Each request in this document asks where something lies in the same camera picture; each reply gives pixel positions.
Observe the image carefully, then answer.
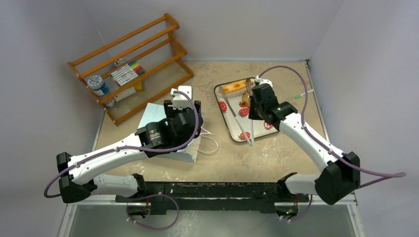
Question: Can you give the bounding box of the long fake bread loaf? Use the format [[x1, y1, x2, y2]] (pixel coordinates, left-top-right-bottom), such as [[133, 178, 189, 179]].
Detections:
[[216, 79, 247, 99]]

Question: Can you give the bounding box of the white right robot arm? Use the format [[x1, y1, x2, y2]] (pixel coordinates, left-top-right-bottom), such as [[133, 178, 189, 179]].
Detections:
[[250, 83, 360, 205]]

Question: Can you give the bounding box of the orange fake pastry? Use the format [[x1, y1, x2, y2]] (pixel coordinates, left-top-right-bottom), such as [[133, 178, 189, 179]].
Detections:
[[241, 92, 250, 108]]

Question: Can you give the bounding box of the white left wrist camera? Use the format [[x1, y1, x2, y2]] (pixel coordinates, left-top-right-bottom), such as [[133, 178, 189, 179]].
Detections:
[[170, 85, 193, 110]]

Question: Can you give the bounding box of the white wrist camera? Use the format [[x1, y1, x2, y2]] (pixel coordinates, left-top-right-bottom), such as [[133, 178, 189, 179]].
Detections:
[[170, 85, 193, 110], [254, 76, 273, 87]]

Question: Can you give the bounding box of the pack of coloured markers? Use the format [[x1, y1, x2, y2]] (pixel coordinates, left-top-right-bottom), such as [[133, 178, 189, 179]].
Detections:
[[110, 60, 145, 86]]

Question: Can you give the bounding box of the orange wooden shelf rack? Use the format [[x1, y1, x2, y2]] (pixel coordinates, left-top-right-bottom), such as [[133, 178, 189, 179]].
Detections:
[[68, 13, 194, 125]]

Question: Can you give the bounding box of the small clear bottle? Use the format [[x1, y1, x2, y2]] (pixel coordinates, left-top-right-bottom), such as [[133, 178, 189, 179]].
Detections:
[[104, 98, 116, 108]]

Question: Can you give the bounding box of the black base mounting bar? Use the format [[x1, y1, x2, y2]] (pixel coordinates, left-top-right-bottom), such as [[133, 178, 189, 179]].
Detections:
[[115, 174, 309, 215]]

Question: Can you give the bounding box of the aluminium rail frame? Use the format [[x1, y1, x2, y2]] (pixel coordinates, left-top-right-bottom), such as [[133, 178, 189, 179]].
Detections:
[[60, 194, 365, 237]]

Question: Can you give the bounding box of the yellow sponge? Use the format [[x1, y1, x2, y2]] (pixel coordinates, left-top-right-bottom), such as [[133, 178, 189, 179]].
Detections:
[[133, 81, 143, 91]]

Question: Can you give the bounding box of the light blue paper bag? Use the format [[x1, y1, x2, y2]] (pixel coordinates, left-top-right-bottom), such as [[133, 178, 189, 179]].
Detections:
[[137, 102, 219, 163]]

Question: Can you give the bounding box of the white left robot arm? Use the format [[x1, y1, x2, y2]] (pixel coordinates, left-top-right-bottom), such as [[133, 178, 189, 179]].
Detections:
[[56, 100, 203, 203]]

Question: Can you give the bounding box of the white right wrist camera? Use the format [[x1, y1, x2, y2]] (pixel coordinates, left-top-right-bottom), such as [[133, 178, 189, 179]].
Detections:
[[254, 76, 273, 87]]

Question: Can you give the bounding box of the white strawberry tray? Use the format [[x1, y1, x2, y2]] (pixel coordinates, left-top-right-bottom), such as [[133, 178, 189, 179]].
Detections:
[[214, 77, 278, 143]]

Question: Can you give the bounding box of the small white box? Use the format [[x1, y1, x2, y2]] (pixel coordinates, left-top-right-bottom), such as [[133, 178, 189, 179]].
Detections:
[[114, 87, 136, 102]]

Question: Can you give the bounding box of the green capped marker pen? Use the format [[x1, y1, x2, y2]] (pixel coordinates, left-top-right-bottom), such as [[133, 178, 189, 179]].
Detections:
[[294, 89, 314, 99]]

